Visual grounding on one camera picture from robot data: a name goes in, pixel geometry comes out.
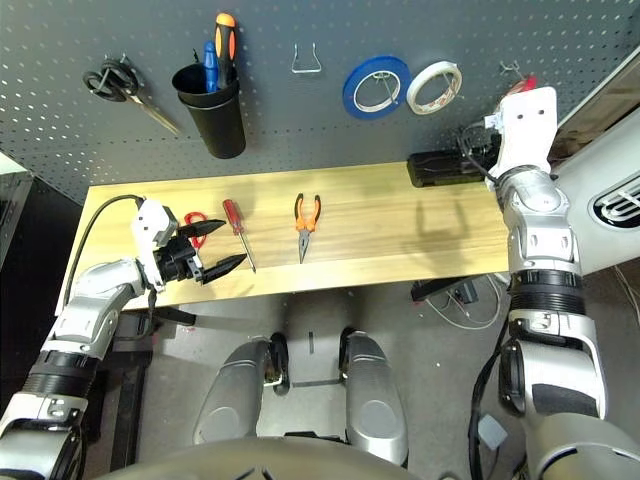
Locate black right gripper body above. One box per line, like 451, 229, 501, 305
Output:
469, 132, 501, 160

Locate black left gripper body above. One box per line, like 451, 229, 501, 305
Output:
152, 234, 206, 286

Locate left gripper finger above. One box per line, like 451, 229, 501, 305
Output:
202, 253, 249, 285
178, 218, 227, 240

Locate red clear-handled screwdriver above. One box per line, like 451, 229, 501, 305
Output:
222, 198, 257, 274

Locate red tape roll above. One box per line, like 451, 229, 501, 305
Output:
507, 74, 539, 96

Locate orange black needle-nose pliers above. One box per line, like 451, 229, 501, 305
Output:
293, 193, 322, 265

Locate grey metal pegboard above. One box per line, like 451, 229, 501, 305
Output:
0, 0, 640, 206

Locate black plastic tool case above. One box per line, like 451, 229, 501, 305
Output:
406, 149, 494, 189

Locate white tape roll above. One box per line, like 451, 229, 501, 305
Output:
405, 59, 463, 117

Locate black plastic cup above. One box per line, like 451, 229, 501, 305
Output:
171, 62, 247, 160

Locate white grey machine casing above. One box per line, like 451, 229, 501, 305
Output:
549, 117, 640, 276

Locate silver left robot leg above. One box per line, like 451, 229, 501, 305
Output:
192, 332, 291, 446

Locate silver robot leg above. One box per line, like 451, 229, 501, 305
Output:
339, 327, 410, 469
192, 332, 291, 446

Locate blue tape roll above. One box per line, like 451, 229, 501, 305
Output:
342, 54, 413, 120

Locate grey robot torso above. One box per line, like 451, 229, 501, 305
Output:
99, 434, 426, 480

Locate silver right robot leg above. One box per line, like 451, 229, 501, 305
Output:
339, 327, 410, 469

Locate small grey adapter box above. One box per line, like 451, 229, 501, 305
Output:
477, 413, 509, 449

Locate red-handled scissors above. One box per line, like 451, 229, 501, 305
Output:
183, 211, 209, 250

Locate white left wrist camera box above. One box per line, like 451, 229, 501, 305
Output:
130, 198, 179, 294

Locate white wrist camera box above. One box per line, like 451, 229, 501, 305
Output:
483, 87, 559, 177
130, 198, 179, 294

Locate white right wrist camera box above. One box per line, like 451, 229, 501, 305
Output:
483, 87, 559, 177

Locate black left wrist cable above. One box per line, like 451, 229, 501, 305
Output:
64, 194, 159, 314

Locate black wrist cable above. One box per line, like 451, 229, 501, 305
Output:
459, 124, 511, 480
64, 194, 159, 314

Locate white floor cables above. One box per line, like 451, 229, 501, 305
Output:
424, 274, 506, 331

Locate blue-handled screwdriver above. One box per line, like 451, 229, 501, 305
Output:
202, 40, 220, 94

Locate black-handled scissors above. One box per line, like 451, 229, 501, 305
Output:
82, 57, 182, 136

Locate orange black handled screwdriver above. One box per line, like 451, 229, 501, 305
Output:
214, 12, 238, 86

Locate silver wire pliers holder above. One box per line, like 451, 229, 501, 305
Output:
291, 43, 323, 75

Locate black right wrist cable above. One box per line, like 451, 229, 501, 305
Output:
459, 124, 511, 480

